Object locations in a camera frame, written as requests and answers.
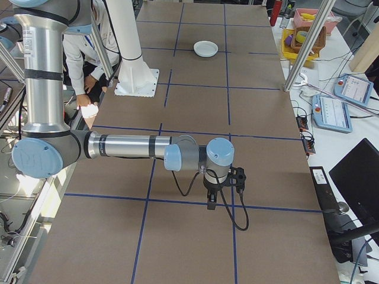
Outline red bottle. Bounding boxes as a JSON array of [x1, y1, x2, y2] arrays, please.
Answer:
[[270, 0, 282, 28]]

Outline white crumpled cloth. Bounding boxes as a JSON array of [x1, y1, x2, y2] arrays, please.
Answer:
[[77, 101, 99, 120]]

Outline clear plastic bottle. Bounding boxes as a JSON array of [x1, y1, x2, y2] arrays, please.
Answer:
[[279, 5, 293, 30]]

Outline black computer box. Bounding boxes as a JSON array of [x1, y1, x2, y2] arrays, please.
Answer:
[[309, 165, 346, 217]]

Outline yellow plastic bin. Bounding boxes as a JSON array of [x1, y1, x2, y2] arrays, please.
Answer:
[[281, 27, 320, 62]]

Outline person in white jacket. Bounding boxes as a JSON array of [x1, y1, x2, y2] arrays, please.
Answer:
[[62, 0, 123, 120]]

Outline brown wicker basket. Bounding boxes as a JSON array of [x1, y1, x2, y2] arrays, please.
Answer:
[[291, 25, 327, 56]]

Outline orange circuit board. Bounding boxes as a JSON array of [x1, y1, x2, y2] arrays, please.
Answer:
[[302, 138, 317, 155], [296, 115, 310, 131]]

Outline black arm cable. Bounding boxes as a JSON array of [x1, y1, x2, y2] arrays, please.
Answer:
[[207, 170, 250, 232], [171, 168, 205, 197]]

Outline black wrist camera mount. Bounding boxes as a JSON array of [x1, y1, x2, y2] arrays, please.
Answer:
[[227, 166, 248, 195]]

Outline black laptop screen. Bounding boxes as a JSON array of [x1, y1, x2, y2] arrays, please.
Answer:
[[328, 138, 379, 227]]

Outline blue grey teach pendant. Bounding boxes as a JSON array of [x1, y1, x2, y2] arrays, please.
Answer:
[[333, 73, 375, 108], [311, 93, 354, 133]]

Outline light blue round plate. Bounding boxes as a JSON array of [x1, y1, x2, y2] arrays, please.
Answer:
[[193, 40, 220, 56], [194, 49, 219, 58]]

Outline pink plastic bin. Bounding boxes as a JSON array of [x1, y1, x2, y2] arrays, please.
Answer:
[[293, 8, 342, 37]]

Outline white pedestal column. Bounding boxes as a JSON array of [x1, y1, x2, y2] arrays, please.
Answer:
[[105, 0, 160, 98]]

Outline aluminium frame post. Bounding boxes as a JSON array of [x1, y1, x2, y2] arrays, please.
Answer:
[[283, 0, 336, 93], [89, 0, 115, 87]]

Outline beige wooden board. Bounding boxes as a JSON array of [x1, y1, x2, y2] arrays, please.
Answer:
[[350, 17, 379, 74]]

